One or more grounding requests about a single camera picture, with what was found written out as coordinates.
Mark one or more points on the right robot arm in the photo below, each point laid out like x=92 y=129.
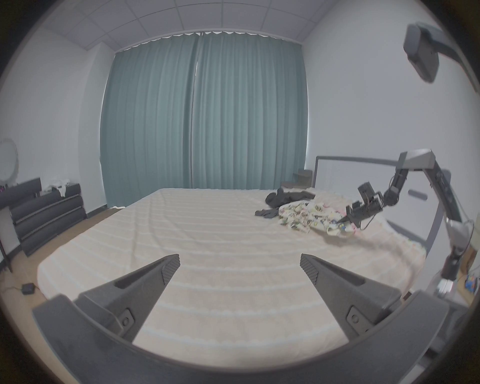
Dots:
x=416 y=157

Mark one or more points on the black chest of drawers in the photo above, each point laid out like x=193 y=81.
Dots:
x=48 y=213

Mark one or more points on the grey bedside table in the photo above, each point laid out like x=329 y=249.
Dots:
x=298 y=180

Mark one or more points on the black garment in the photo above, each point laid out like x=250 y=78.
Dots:
x=288 y=197

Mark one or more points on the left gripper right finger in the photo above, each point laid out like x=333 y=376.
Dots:
x=360 y=303

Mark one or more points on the dark grey garment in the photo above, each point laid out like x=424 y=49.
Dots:
x=267 y=213

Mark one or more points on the wooden bedside table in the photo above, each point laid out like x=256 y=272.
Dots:
x=468 y=277

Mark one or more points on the bed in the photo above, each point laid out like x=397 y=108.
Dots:
x=206 y=240

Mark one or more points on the black power adapter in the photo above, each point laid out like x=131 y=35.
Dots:
x=28 y=288

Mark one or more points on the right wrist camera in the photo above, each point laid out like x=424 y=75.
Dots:
x=367 y=191

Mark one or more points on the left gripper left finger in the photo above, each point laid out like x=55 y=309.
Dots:
x=108 y=303

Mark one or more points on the white cloth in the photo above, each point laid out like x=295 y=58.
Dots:
x=60 y=184

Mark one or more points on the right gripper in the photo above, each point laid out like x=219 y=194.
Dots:
x=365 y=212

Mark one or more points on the white printed pyjama top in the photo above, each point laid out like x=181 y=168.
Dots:
x=311 y=217

